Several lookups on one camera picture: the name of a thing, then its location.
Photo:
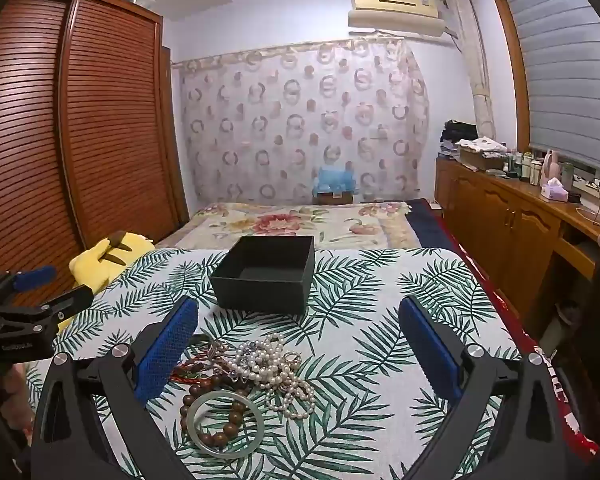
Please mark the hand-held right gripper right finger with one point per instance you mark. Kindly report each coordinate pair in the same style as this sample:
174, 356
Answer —
430, 350

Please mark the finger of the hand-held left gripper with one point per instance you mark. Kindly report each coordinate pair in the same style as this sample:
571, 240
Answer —
67, 302
32, 277

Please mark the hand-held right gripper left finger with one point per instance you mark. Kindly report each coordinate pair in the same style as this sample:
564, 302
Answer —
165, 355

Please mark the black jewelry box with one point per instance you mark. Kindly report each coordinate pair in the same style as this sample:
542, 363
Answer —
260, 295

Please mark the pale green jade bangle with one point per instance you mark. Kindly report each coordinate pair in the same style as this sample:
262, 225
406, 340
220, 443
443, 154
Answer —
257, 435

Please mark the person's left hand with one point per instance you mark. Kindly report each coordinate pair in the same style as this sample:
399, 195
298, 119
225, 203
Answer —
10, 400

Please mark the yellow plush pillow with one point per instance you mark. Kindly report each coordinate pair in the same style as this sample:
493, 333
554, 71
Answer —
95, 260

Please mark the leaf print tablecloth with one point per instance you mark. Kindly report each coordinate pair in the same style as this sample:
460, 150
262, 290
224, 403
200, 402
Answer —
380, 310

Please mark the red and navy blanket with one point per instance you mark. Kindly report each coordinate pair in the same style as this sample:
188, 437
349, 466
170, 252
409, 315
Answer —
430, 230

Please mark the wooden sideboard cabinet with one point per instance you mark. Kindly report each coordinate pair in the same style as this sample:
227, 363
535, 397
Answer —
485, 210

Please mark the small brown box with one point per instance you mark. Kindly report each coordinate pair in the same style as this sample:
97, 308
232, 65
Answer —
335, 198

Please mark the brown slatted wooden wardrobe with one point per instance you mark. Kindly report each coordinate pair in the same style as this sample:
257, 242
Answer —
105, 110

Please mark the cardboard box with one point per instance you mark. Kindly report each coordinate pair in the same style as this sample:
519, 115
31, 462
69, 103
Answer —
480, 161

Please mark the blue plastic bag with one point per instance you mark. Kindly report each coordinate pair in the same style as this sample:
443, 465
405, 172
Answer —
334, 179

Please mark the pink tissue box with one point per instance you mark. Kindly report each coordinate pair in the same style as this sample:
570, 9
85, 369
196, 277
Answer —
554, 191

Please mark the row of toiletry bottles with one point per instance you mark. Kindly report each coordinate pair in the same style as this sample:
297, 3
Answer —
525, 167

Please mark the white printed cloth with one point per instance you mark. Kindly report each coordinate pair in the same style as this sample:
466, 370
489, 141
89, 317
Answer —
480, 145

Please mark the green bottle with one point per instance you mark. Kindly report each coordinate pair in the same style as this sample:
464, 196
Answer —
566, 175

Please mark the circle patterned curtain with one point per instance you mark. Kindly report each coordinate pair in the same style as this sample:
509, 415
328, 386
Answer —
280, 110

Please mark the beige tied drape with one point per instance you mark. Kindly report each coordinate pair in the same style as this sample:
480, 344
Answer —
475, 60

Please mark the grey window blind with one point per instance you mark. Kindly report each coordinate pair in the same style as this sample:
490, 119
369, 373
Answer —
570, 85

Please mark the wall air conditioner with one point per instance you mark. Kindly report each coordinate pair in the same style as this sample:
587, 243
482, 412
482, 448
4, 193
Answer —
395, 7

